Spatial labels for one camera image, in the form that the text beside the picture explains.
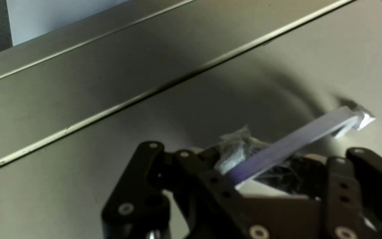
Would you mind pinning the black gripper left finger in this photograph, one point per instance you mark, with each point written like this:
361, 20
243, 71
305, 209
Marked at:
155, 207

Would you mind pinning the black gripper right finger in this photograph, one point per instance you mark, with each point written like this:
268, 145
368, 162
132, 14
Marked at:
368, 194

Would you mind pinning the beige drawer with label holder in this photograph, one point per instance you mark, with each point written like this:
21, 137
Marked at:
67, 186

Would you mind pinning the beige metal filing cabinet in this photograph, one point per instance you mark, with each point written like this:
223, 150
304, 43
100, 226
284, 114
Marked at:
89, 88

